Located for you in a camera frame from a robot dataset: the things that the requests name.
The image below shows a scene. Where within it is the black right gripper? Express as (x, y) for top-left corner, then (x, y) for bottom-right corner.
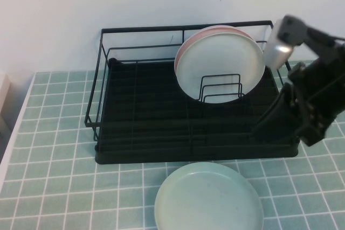
(250, 52), (345, 148)

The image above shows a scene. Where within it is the green round plate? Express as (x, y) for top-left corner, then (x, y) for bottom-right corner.
(154, 162), (264, 230)

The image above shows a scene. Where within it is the cream round plate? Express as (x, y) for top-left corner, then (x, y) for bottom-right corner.
(175, 33), (266, 104)

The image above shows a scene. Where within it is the pink round plate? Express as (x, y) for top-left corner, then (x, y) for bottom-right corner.
(174, 25), (254, 71)

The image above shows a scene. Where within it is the black plastic drip tray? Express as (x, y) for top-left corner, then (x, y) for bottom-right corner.
(94, 57), (300, 165)

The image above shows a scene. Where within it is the green checked tablecloth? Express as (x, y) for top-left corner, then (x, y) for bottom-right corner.
(0, 58), (345, 230)

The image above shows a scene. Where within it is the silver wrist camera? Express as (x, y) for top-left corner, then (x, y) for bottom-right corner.
(263, 14), (308, 69)

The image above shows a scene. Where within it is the black wire dish rack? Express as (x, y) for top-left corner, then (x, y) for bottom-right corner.
(84, 20), (297, 142)

